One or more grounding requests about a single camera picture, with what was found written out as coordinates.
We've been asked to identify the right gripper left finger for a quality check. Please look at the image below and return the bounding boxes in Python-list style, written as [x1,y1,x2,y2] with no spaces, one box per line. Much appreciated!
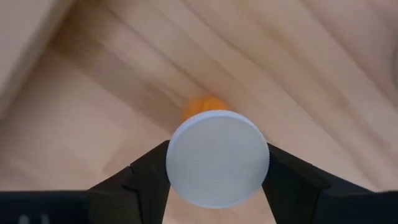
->
[88,139,172,224]

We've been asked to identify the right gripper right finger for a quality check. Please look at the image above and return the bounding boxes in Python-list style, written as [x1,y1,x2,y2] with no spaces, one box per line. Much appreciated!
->
[262,142,374,224]

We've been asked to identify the orange medicine bottle white cap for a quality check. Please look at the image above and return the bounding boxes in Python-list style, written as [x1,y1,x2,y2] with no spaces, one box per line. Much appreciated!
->
[165,95,271,208]

